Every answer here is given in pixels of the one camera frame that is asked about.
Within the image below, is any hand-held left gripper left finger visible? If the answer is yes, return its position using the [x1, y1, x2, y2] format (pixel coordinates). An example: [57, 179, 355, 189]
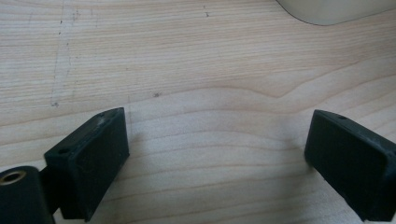
[43, 106, 131, 223]

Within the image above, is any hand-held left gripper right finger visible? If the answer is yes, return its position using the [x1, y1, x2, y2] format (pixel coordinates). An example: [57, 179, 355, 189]
[304, 109, 396, 223]

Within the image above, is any cream plastic container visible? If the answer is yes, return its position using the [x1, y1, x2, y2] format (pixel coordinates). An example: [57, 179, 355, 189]
[275, 0, 396, 27]

